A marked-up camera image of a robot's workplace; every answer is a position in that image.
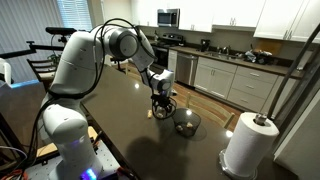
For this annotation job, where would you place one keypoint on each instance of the black coffee maker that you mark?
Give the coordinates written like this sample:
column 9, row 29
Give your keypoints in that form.
column 205, row 43

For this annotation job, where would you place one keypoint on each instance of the stainless dishwasher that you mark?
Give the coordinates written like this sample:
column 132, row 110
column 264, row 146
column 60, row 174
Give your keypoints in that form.
column 186, row 67

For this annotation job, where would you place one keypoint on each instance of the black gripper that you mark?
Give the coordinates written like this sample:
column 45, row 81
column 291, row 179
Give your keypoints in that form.
column 161, row 101

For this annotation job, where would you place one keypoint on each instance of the white paper towel roll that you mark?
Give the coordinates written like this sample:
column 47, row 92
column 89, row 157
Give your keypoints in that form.
column 252, row 138

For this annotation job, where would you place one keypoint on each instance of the packaged burger candy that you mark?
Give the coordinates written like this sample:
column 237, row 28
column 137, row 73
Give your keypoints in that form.
column 149, row 114
column 160, row 115
column 179, row 128
column 189, row 125

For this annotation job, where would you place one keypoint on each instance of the dark wooden chair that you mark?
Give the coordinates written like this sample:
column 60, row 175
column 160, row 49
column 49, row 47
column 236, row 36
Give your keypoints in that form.
column 44, row 71

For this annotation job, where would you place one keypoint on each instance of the white upper cabinets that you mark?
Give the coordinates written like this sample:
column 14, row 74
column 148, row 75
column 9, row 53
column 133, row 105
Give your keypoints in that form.
column 289, row 20

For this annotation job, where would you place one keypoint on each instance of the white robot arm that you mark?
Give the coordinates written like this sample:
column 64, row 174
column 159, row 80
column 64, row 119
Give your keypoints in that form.
column 76, row 75

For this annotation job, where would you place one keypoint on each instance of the kitchen faucet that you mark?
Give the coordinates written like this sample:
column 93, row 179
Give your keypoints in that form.
column 224, row 50

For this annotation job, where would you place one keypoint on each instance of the black camera on stand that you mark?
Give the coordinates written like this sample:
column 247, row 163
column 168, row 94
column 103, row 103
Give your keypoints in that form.
column 60, row 31

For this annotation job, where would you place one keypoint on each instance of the white lower drawer cabinets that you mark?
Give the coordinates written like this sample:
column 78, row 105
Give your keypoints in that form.
column 250, row 86

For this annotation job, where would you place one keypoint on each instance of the white wooden chair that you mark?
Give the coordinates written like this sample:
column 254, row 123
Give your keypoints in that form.
column 208, row 109

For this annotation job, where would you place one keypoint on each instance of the microwave oven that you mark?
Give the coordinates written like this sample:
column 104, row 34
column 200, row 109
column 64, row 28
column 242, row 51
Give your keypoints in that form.
column 168, row 17

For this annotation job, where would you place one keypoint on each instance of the black stove range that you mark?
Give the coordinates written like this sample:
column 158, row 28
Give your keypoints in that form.
column 161, row 47

